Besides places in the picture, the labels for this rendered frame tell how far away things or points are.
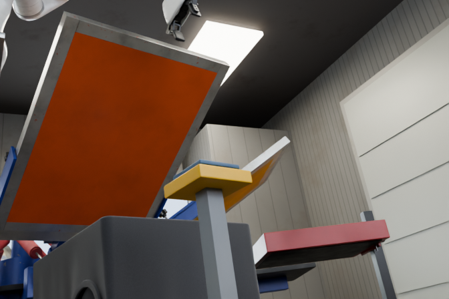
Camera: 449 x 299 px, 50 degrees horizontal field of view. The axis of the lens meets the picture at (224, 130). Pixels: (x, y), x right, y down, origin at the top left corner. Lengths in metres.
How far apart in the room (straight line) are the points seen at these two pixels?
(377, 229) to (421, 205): 2.15
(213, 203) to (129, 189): 0.91
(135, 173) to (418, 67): 3.38
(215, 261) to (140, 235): 0.30
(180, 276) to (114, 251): 0.18
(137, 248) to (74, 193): 0.66
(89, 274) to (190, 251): 0.24
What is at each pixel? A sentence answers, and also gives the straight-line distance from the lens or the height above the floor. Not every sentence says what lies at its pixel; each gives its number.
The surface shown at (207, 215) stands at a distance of 0.94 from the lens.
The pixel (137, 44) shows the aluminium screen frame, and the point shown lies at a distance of 1.51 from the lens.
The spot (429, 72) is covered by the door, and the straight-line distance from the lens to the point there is 4.61.
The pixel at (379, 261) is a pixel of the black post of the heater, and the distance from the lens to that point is 2.65.
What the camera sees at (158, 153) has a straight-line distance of 1.76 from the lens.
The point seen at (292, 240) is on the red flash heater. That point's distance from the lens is 2.29.
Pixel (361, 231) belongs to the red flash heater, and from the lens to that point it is 2.41.
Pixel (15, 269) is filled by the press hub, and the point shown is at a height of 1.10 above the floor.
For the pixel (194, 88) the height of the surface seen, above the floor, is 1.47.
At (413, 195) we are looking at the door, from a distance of 4.63.
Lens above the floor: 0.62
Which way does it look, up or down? 25 degrees up
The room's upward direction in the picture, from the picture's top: 9 degrees counter-clockwise
